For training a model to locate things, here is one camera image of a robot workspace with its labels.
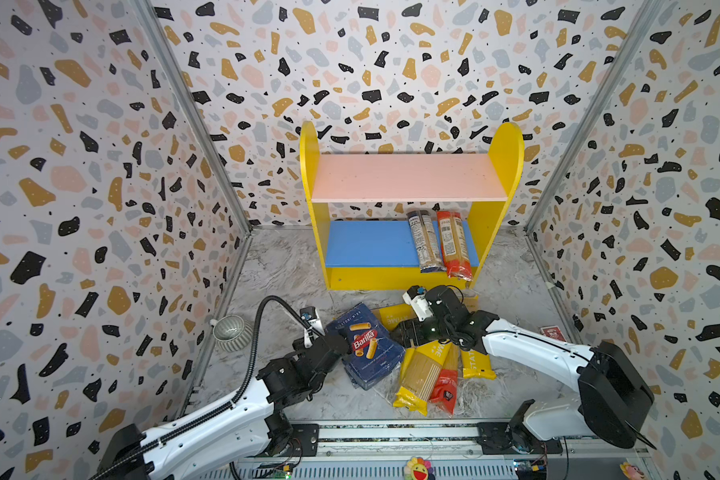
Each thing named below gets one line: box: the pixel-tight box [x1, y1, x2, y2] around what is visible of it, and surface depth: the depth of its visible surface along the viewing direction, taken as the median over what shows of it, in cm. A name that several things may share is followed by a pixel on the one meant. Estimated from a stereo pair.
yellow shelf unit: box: [300, 121, 525, 289], surface depth 96 cm
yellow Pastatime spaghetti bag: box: [462, 350, 497, 381], surface depth 85 cm
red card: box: [540, 325, 567, 342], surface depth 94 cm
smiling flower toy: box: [403, 457, 436, 480], surface depth 71 cm
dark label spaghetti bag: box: [406, 209, 446, 273], surface depth 96 cm
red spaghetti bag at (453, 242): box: [437, 210, 472, 281], surface depth 96 cm
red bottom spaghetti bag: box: [429, 342, 459, 415], surface depth 81 cm
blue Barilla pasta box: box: [326, 302, 406, 391], surface depth 83 cm
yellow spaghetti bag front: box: [393, 340, 451, 416], surface depth 81 cm
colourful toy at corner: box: [619, 462, 645, 480], surface depth 70 cm
